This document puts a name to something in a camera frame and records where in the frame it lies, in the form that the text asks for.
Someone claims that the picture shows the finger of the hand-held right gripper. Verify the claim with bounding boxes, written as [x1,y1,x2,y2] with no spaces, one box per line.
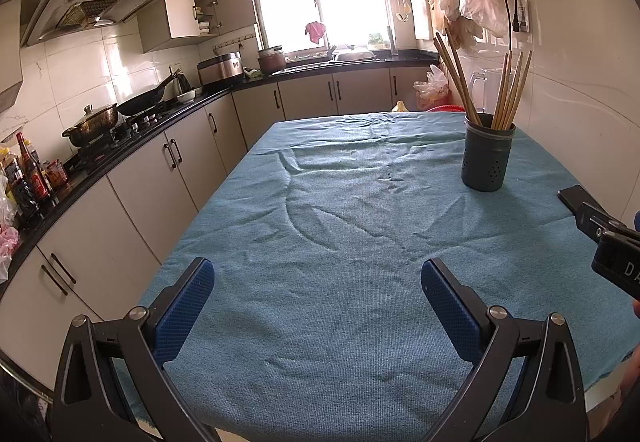
[576,202,640,243]

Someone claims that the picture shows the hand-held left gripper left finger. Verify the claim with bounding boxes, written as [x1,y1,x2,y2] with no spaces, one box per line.
[50,257,216,442]

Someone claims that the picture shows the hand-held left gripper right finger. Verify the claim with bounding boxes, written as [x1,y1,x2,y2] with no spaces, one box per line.
[420,258,588,442]

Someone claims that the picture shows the dark grey utensil holder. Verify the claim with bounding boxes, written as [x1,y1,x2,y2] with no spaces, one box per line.
[461,113,516,193]

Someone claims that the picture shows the bunch of wooden chopsticks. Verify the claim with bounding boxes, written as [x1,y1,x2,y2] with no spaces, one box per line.
[432,30,533,131]

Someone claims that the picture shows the black smartphone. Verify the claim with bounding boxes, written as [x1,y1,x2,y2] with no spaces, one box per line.
[557,185,601,227]

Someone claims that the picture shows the cream lower kitchen cabinets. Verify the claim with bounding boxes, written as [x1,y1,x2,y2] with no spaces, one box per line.
[0,66,431,393]

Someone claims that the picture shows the blue tablecloth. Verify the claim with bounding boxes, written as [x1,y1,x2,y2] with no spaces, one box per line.
[117,110,640,442]

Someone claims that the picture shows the clear glass mug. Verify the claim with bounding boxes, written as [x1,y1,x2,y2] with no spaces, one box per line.
[467,66,506,115]

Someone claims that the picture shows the red chili jar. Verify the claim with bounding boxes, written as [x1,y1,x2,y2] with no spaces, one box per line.
[47,159,68,187]

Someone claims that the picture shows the pink plastic bag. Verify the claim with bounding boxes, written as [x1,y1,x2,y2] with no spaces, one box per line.
[0,224,21,263]

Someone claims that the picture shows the black gas stove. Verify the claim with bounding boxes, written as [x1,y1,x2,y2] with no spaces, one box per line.
[75,102,186,157]

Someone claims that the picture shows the dark sauce bottle red label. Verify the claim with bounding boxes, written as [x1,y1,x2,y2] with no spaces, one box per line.
[15,132,53,203]

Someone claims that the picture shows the orange plastic bag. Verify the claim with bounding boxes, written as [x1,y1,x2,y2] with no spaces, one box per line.
[412,64,453,111]

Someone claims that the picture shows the metal cooking pot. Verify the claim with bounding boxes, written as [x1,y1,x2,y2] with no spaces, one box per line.
[61,104,119,147]

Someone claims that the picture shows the black wok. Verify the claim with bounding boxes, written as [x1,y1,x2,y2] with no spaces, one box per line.
[116,69,181,117]

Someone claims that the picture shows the steel rice cooker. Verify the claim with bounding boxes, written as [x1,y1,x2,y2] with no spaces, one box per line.
[196,52,245,86]

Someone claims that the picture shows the black kitchen countertop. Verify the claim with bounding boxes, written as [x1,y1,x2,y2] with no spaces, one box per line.
[0,49,438,293]

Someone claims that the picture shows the brown cooking pot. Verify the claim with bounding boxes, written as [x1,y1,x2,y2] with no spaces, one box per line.
[257,46,287,75]

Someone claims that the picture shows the white cutting board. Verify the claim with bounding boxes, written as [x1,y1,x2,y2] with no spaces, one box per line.
[410,0,433,41]

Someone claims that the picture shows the black power cable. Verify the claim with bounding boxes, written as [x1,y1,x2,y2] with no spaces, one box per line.
[497,0,521,52]

